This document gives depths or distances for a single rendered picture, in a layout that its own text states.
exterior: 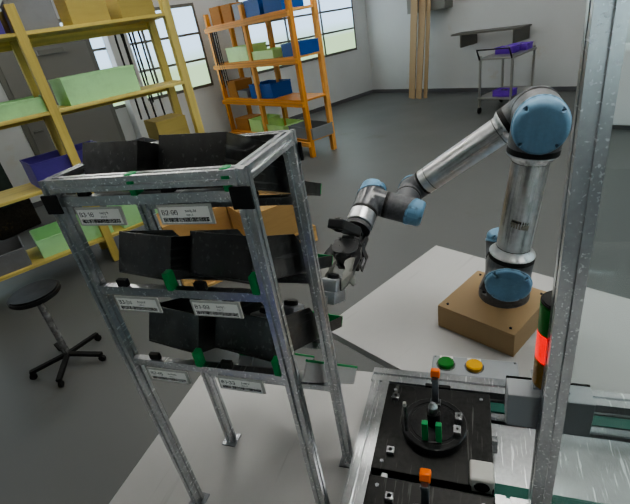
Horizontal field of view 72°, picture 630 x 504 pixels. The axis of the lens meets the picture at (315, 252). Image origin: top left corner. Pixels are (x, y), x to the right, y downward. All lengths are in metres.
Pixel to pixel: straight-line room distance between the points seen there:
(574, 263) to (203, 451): 1.01
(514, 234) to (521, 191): 0.12
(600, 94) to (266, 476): 1.02
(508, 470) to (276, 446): 0.55
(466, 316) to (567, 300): 0.80
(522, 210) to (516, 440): 0.53
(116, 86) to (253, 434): 3.89
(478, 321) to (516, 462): 0.45
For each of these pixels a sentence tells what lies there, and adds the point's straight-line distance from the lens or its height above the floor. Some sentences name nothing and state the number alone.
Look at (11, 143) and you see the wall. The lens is 7.73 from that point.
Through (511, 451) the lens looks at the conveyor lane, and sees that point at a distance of 1.12.
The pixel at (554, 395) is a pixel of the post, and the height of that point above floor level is 1.28.
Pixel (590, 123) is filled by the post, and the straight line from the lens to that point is 0.54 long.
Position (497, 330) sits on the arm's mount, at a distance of 1.38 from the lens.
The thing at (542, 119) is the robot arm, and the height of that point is 1.54.
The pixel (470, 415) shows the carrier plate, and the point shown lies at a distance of 1.10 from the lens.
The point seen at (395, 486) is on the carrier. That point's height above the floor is 0.97.
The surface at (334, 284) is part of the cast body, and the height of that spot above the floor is 1.24.
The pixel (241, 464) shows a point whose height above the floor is 0.86.
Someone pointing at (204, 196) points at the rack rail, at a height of 1.62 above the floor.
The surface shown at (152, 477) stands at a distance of 1.30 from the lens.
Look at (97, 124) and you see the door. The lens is 7.91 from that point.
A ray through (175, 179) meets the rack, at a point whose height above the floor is 1.65.
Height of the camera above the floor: 1.80
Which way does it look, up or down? 28 degrees down
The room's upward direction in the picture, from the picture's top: 10 degrees counter-clockwise
